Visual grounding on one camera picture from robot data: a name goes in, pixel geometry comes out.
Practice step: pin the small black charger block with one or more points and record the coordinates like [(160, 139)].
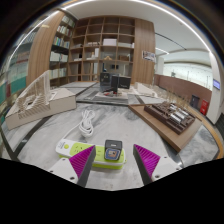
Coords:
[(112, 150)]

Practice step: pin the dark brown building model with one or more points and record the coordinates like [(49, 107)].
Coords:
[(170, 116)]

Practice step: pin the black box building model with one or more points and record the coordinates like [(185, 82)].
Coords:
[(106, 81)]

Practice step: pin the red bin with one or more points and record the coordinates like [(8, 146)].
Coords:
[(204, 107)]

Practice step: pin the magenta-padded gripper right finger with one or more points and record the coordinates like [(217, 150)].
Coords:
[(165, 166)]

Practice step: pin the grey model base plate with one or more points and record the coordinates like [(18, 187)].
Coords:
[(110, 96)]

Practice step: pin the green and white power strip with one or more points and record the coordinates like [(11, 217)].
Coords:
[(71, 147)]

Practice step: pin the blue wall screen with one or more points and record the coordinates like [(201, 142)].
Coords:
[(216, 84)]

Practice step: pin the wall poster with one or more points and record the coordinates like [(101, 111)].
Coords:
[(148, 56)]

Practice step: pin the flat wooden board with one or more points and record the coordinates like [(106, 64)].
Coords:
[(160, 130)]

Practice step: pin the white architectural model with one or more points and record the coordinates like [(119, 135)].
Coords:
[(58, 100)]

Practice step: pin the small white building model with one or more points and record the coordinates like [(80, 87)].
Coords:
[(144, 89)]

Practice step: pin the black bin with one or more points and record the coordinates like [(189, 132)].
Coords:
[(195, 102)]

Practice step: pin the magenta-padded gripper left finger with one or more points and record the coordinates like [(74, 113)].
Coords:
[(63, 168)]

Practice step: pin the wooden shelf unit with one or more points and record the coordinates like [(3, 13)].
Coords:
[(145, 40)]

